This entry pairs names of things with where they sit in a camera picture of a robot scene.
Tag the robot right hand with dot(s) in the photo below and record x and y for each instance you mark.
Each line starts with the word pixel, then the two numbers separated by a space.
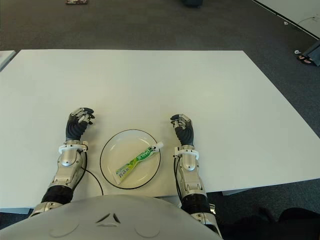
pixel 185 132

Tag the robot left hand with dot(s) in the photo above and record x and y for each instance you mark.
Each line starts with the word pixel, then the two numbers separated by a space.
pixel 75 127

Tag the green white toothpaste tube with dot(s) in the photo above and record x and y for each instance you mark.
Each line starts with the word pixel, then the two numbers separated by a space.
pixel 140 158

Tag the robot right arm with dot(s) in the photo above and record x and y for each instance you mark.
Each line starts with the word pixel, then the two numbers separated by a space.
pixel 190 175

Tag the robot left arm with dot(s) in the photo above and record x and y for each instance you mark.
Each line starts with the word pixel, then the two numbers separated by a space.
pixel 67 162

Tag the white plate with dark rim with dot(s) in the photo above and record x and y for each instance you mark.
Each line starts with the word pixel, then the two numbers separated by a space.
pixel 117 150

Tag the grey robot torso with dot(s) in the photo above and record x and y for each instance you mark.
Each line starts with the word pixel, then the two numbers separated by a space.
pixel 112 220

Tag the colourful flat box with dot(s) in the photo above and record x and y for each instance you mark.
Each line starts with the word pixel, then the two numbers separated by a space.
pixel 77 1

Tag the dark blue floor object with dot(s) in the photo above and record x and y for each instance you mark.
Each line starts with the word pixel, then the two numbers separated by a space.
pixel 192 3

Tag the black bulky object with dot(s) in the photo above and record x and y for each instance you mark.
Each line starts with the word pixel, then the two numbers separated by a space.
pixel 287 225

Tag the dark patterned sandal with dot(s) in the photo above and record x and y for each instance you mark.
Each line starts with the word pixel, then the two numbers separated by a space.
pixel 303 59

